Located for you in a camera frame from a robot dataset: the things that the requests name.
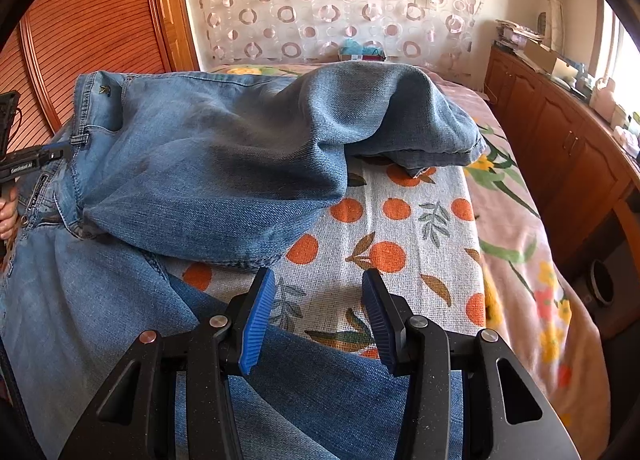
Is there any wooden slatted wardrobe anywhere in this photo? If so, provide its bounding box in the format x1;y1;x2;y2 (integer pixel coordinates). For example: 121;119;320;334
1;0;198;150

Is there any pink floral blanket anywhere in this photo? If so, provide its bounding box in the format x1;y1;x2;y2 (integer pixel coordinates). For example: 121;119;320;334
438;80;611;459

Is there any blue denim jeans playboy logo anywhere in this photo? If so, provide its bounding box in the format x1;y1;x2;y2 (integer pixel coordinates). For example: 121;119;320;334
1;62;484;459

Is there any cardboard box on cabinet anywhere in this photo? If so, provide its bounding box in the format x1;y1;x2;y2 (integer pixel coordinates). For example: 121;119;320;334
523;40;578;78

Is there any person left hand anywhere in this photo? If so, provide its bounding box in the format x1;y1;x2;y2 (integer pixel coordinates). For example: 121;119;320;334
0;187;18;241

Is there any wooden sideboard cabinet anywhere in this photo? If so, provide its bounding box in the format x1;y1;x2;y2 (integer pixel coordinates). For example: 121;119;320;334
484;46;639;281

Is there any cardboard box with blue cloth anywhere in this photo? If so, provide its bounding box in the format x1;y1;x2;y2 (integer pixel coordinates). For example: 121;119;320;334
338;39;386;62

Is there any orange fruit print bed sheet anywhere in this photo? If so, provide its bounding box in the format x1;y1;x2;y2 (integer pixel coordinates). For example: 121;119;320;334
164;159;490;360

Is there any pink thermos jug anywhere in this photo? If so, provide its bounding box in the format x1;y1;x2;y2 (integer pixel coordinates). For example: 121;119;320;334
589;77;616;123

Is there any window with wooden frame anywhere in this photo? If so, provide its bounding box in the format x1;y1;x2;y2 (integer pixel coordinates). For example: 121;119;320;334
589;0;639;112

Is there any stack of books and papers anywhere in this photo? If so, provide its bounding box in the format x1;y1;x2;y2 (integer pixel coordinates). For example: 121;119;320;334
496;20;544;49

